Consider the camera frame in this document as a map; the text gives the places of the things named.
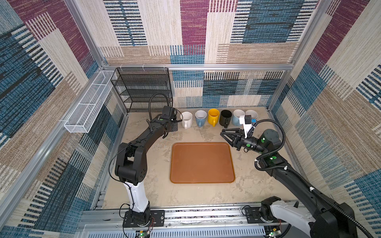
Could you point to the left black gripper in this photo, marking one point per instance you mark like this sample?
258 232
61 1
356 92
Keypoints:
173 120

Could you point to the brown rectangular tray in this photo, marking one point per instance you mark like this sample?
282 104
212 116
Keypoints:
201 162

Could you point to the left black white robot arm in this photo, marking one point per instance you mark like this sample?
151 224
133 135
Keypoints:
131 162

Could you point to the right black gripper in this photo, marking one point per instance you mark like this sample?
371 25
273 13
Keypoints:
235 142

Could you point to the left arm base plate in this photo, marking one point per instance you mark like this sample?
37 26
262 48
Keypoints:
156 218

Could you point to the light blue mug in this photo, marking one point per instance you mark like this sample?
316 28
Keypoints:
236 117

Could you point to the yellow mug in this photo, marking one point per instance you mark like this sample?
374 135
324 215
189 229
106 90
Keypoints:
213 117

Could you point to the black wire shelf rack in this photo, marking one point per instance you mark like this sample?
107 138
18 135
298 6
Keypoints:
137 87

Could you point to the grey mug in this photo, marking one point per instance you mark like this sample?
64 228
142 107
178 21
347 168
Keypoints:
175 125

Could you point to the lavender mug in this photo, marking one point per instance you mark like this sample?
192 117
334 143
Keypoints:
254 115

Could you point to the white mug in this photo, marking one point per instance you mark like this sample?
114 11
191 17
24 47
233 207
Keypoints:
187 120

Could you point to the teal blue mug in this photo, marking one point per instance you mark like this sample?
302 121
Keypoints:
201 117

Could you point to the white mesh wall basket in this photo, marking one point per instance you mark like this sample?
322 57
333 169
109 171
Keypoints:
87 110

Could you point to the black mug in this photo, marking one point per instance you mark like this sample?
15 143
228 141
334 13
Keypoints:
225 118

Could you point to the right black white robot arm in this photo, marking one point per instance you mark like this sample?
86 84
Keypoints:
325 218

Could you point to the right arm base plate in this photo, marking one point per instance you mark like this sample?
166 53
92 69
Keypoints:
253 216

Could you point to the aluminium front rail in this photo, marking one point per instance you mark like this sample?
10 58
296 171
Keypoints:
212 221

